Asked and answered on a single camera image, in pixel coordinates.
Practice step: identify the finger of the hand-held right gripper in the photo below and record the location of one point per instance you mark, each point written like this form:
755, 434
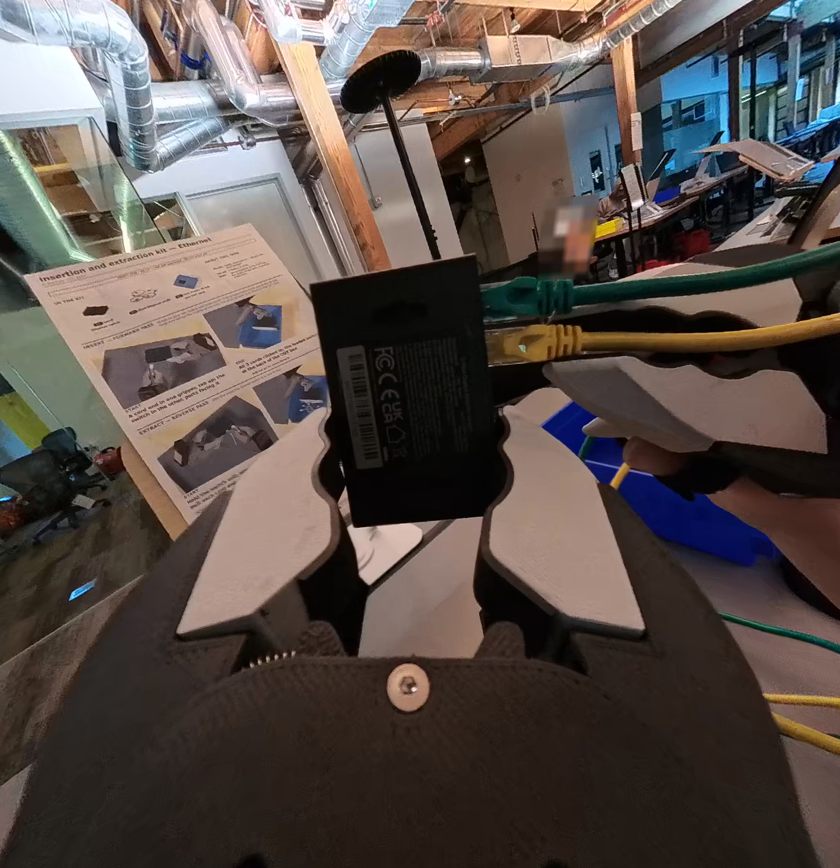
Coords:
732, 302
698, 400

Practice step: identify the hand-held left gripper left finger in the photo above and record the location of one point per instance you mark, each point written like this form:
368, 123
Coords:
271, 536

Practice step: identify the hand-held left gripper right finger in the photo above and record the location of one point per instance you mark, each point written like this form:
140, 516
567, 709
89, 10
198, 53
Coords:
562, 542

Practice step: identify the black network switch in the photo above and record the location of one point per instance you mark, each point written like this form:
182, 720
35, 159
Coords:
406, 407

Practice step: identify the person's right forearm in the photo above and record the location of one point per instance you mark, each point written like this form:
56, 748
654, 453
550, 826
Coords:
800, 542

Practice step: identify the person's right hand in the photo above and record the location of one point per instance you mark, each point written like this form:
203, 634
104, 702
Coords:
647, 456

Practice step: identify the blue plastic bin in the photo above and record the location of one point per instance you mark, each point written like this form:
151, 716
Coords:
684, 515

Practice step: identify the white stand base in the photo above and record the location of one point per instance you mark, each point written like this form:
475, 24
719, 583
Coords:
393, 549

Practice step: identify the wooden poster board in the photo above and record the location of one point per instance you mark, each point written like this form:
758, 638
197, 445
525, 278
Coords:
152, 488

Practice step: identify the printed instruction poster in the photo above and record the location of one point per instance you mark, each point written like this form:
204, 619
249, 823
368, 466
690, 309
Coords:
155, 339

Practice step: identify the black office chair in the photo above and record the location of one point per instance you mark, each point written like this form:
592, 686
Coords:
47, 475

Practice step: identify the black pole lamp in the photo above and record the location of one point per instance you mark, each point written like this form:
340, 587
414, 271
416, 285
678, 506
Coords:
379, 78

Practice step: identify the slim wooden support post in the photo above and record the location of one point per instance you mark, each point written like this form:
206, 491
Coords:
627, 102

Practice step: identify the round silver ventilation duct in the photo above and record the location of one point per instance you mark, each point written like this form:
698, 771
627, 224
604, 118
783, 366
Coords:
128, 88

